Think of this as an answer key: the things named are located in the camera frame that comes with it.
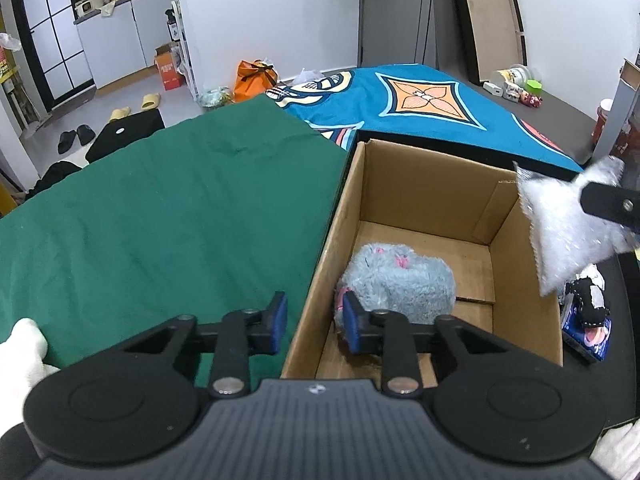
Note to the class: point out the black tray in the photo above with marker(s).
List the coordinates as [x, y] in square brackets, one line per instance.
[617, 310]

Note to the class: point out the green cloth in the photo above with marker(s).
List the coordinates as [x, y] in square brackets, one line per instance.
[165, 210]

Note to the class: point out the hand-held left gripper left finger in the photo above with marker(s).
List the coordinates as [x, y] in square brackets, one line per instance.
[278, 322]

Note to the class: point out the framed wooden board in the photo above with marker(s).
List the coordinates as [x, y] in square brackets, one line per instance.
[492, 20]

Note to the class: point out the white microwave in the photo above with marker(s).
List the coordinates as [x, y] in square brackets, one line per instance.
[84, 7]

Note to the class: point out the white kitchen cabinet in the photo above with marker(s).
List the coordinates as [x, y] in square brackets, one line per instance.
[120, 35]

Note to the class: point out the dark cloth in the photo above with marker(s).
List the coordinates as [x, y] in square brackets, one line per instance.
[52, 177]

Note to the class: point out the grey plush toy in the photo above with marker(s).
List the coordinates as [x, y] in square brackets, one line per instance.
[395, 285]

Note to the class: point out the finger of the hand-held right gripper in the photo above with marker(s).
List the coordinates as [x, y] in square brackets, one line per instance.
[607, 202]

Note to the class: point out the blue printed packet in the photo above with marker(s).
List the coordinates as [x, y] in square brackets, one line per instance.
[586, 337]

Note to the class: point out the black and white plush toy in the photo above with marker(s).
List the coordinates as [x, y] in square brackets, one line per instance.
[590, 297]

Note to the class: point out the black framed sliding door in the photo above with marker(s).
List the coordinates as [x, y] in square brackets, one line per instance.
[45, 35]

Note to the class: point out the green plastic lid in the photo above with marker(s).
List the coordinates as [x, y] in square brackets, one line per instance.
[534, 85]

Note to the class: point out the orange cardboard carton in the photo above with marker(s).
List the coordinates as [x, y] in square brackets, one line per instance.
[167, 67]

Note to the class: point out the blue printed blanket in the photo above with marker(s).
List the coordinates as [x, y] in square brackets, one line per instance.
[425, 105]

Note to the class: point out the white power adapter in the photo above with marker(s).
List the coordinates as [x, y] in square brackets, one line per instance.
[492, 88]

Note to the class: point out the orange bag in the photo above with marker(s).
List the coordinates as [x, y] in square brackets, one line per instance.
[255, 80]

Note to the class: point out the clear bubble wrap bag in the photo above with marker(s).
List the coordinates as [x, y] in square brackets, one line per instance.
[555, 225]

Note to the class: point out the cardboard box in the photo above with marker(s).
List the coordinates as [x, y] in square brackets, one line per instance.
[415, 210]

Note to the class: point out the white fleece garment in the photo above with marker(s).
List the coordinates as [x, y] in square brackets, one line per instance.
[20, 365]

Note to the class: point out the dark grey table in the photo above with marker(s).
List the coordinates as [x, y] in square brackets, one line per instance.
[555, 115]

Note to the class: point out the small red toy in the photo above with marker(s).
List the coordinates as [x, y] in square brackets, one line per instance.
[532, 100]

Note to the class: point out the black square stool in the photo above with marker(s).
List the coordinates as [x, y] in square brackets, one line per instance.
[127, 132]

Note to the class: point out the red cup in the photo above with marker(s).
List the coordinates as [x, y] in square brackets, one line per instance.
[602, 122]

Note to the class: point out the small white toy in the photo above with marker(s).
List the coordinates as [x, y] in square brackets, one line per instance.
[513, 93]

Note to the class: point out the white plastic bag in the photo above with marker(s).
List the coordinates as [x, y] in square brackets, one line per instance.
[307, 77]

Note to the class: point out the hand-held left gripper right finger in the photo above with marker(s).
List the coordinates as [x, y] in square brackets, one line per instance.
[352, 327]

